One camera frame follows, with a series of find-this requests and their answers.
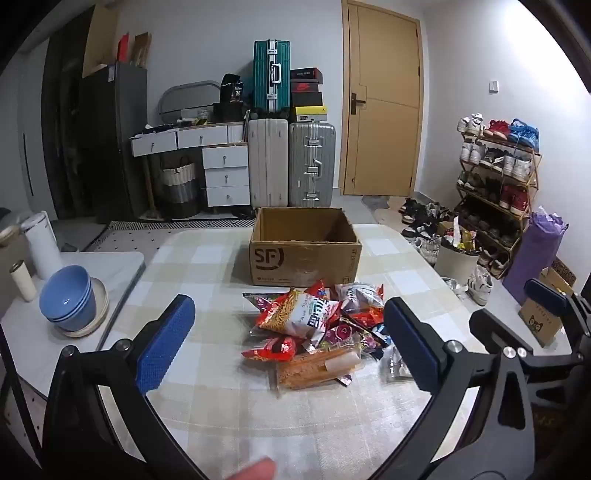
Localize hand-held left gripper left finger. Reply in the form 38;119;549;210
44;294;218;480

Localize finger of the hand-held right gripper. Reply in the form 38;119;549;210
469;308;578;370
524;278;586;324

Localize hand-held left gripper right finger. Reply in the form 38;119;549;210
355;298;548;480

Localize pile of snack packets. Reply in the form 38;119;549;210
242;279;419;392

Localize brown cardboard box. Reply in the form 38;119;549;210
249;207;362;287

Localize person's left hand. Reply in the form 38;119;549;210
225;457;278;480

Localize cat print cardboard box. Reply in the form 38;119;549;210
518;256;578;347

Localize purple bag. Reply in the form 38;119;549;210
502;207;568;305

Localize white sneakers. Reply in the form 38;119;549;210
466;265;494;306

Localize white bin with trash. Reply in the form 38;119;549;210
434;217;483;287

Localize beige plate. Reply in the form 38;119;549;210
55;279;110;339

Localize white side table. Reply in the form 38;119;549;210
0;251;147;402

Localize stack of blue bowls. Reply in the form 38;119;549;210
39;265;97;332

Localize patterned floor rug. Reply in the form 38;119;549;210
85;219;257;252

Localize wooden shoe rack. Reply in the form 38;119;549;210
455;131;542;278

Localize pile of floor shoes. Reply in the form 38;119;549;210
399;198;455;266

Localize shoe rack with shoes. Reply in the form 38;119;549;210
457;112;541;278

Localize grey door mat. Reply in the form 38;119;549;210
361;195;393;214

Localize woven laundry basket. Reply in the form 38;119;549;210
159;157;200;217

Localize white thermos cup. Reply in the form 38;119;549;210
9;261;38;303

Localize white trash can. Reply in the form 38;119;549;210
24;212;63;280

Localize white drawer desk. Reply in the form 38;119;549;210
130;121;252;208

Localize beige suitcase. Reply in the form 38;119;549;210
248;119;290;209

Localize wooden door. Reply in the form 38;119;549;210
342;0;424;197

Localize silver suitcase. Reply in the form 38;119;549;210
289;122;336;208

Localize dark grey refrigerator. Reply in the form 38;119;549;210
78;62;148;224

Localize plain black bag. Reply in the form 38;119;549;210
213;102;250;123

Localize grey oval panel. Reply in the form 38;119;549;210
158;80;221;125

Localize black printed bag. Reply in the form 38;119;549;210
219;74;245;103

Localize teal suitcase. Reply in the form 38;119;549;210
252;40;292;121

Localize flat cardboard sheet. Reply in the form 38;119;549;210
82;4;118;78

